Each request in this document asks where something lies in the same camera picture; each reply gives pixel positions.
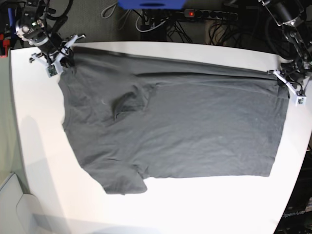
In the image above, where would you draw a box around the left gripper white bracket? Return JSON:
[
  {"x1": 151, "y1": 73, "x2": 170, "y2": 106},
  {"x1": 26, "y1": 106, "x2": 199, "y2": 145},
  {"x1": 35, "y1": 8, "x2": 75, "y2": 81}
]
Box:
[{"x1": 267, "y1": 70, "x2": 312, "y2": 106}]

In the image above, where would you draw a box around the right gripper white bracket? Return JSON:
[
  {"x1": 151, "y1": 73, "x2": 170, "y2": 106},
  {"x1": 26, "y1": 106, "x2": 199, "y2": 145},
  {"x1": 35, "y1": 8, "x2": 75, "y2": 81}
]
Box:
[{"x1": 29, "y1": 34, "x2": 86, "y2": 73}]

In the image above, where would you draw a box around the dark grey t-shirt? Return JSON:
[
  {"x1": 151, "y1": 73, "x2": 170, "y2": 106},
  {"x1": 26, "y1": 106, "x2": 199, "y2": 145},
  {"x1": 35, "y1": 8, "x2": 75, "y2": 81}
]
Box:
[{"x1": 58, "y1": 48, "x2": 289, "y2": 195}]

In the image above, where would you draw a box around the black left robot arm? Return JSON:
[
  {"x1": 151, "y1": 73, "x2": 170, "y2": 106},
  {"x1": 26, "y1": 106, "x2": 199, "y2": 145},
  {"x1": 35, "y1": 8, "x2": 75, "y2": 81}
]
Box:
[{"x1": 259, "y1": 0, "x2": 312, "y2": 106}]

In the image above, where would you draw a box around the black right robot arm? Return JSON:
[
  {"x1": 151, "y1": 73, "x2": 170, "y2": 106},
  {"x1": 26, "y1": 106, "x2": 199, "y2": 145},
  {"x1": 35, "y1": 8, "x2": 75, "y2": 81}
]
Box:
[{"x1": 16, "y1": 0, "x2": 85, "y2": 77}]

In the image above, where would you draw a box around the red black object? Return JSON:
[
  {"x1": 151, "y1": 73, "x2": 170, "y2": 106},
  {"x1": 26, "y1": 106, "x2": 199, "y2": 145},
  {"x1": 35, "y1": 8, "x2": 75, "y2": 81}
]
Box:
[{"x1": 0, "y1": 33, "x2": 10, "y2": 58}]

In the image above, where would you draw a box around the blue box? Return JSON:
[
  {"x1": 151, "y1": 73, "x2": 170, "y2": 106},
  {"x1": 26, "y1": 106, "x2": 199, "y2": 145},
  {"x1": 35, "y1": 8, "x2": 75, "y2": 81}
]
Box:
[{"x1": 117, "y1": 0, "x2": 186, "y2": 9}]

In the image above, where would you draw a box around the black power strip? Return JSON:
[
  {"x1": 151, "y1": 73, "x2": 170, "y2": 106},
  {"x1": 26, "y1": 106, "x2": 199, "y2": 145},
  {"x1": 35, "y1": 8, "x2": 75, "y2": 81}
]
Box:
[{"x1": 184, "y1": 9, "x2": 238, "y2": 20}]

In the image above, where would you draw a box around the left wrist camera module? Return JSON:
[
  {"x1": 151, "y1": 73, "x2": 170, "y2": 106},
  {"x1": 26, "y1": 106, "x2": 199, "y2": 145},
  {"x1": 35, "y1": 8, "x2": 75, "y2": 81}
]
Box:
[{"x1": 293, "y1": 95, "x2": 307, "y2": 106}]

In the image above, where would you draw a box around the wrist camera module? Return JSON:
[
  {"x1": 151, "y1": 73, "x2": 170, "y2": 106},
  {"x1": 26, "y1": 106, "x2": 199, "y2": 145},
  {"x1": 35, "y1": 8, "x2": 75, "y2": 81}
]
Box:
[
  {"x1": 46, "y1": 63, "x2": 63, "y2": 78},
  {"x1": 293, "y1": 95, "x2": 307, "y2": 106}
]

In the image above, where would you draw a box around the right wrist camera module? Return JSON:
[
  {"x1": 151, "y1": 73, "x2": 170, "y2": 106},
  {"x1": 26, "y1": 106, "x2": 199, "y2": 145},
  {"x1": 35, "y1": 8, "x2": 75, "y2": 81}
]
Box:
[{"x1": 46, "y1": 63, "x2": 63, "y2": 78}]

